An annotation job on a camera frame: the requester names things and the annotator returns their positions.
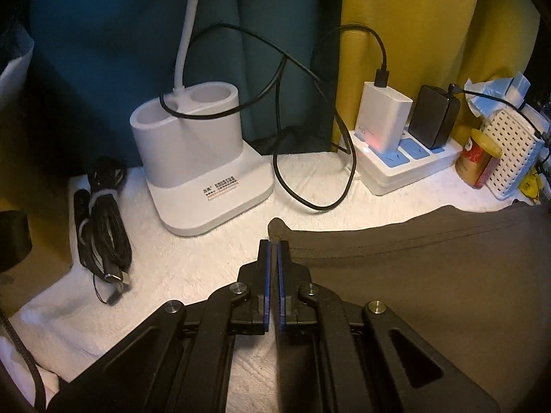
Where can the white charger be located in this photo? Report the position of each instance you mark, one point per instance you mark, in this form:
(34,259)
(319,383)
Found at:
(383,116)

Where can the clear plastic wrap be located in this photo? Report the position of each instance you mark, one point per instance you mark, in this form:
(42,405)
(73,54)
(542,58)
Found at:
(17,73)

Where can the white perforated basket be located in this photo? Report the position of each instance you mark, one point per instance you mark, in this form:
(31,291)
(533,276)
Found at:
(512,150)

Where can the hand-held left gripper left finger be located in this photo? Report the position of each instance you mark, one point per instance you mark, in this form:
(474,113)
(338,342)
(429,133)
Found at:
(264,288)

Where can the white textured table cover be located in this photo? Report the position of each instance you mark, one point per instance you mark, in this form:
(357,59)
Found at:
(193,258)

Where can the cardboard box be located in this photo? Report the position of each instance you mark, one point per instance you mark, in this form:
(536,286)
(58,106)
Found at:
(51,232)

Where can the crumpled white tissue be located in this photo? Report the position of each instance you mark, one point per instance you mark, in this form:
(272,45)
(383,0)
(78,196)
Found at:
(478,107)

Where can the black charger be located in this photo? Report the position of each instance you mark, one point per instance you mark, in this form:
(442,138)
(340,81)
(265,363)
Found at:
(430,116)

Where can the black cylinder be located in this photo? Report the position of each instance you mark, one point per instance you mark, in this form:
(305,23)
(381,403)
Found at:
(15,241)

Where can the brown t-shirt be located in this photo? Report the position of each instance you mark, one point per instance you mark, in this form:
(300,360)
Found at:
(430,275)

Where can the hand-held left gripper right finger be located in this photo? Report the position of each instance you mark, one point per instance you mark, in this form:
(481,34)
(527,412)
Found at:
(282,292)

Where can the white power strip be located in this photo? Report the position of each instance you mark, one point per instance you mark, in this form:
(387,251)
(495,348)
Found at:
(387,176)

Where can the red tin can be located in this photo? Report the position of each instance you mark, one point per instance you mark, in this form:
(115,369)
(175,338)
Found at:
(473,163)

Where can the blue white spray can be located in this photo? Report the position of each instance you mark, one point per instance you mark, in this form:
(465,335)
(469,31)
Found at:
(518,90)

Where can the white desk lamp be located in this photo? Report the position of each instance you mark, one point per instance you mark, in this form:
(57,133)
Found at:
(206,189)

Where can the teal and yellow curtain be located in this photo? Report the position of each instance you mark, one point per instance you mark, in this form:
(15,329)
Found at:
(107,51)

